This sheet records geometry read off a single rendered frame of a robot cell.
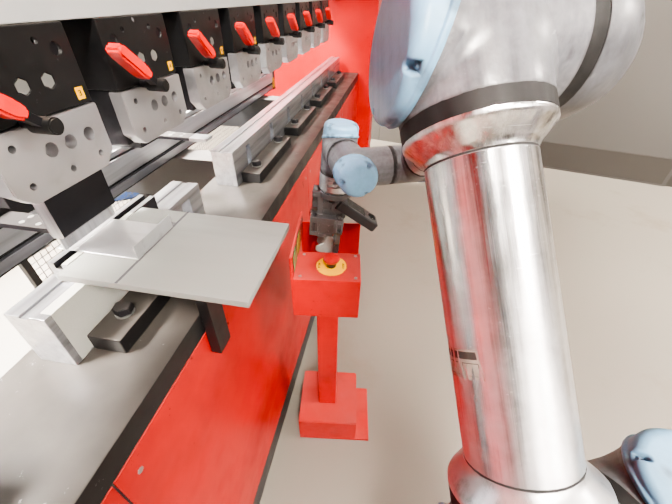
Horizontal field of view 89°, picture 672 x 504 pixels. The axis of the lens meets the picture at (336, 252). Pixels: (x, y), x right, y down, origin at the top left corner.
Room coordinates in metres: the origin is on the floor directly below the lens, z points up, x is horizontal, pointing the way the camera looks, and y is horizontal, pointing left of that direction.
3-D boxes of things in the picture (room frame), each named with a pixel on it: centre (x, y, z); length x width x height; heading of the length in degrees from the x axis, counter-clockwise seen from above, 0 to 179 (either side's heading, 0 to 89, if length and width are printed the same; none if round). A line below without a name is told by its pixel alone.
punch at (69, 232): (0.42, 0.37, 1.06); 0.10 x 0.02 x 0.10; 171
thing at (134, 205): (0.45, 0.36, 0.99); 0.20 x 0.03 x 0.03; 171
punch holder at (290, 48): (1.38, 0.21, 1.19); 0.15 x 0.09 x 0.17; 171
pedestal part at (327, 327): (0.67, 0.02, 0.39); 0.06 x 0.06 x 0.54; 88
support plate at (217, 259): (0.40, 0.22, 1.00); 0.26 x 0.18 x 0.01; 81
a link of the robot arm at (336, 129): (0.72, 0.00, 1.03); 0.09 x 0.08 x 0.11; 14
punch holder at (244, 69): (0.99, 0.27, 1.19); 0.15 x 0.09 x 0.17; 171
